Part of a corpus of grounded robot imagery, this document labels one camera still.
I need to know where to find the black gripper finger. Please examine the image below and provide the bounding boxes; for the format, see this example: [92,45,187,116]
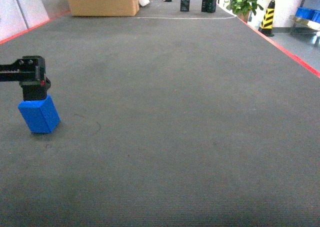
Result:
[19,78,51,101]

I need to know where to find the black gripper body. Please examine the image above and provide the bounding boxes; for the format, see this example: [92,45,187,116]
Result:
[0,55,46,82]

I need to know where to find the blue rectangular plastic block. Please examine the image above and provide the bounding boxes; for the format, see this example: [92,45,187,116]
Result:
[17,94,60,134]

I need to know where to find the stainless steel shelf rack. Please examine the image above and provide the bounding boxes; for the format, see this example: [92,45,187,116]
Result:
[289,0,320,46]

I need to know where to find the large cardboard box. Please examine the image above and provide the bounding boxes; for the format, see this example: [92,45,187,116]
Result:
[67,0,140,17]

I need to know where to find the black crate right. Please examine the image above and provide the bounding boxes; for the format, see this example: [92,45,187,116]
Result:
[201,0,217,13]

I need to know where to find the yellow black traffic cone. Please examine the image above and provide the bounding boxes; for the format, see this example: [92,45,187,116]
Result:
[258,0,276,37]

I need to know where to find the red conveyor frame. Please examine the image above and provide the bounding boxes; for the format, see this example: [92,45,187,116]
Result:
[0,10,320,78]

